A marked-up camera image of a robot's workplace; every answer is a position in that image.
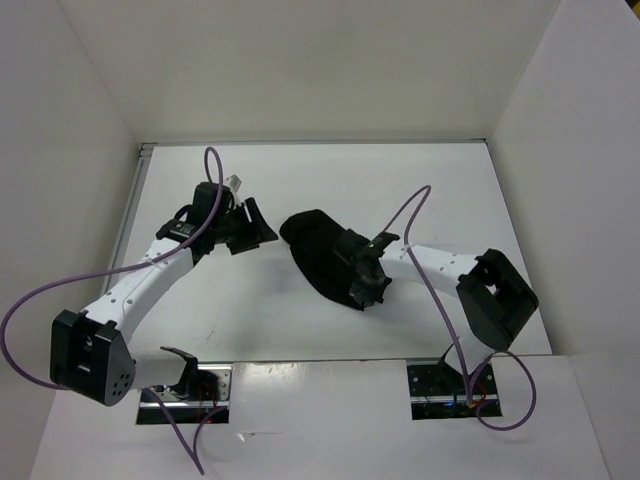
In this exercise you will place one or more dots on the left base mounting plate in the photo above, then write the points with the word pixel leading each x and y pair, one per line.
pixel 208 399

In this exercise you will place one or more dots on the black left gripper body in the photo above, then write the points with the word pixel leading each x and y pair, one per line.
pixel 234 224

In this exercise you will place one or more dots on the black skirt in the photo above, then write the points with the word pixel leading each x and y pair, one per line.
pixel 311 236

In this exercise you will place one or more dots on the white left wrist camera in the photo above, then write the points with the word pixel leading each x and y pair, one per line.
pixel 233 182

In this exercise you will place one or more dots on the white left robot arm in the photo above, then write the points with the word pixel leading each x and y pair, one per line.
pixel 89 349

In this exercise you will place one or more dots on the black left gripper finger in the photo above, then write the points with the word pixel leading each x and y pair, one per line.
pixel 260 229
pixel 247 238

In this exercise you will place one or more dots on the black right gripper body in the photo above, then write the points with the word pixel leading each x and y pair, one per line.
pixel 369 291

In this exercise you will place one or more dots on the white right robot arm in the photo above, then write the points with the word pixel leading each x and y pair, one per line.
pixel 496 300

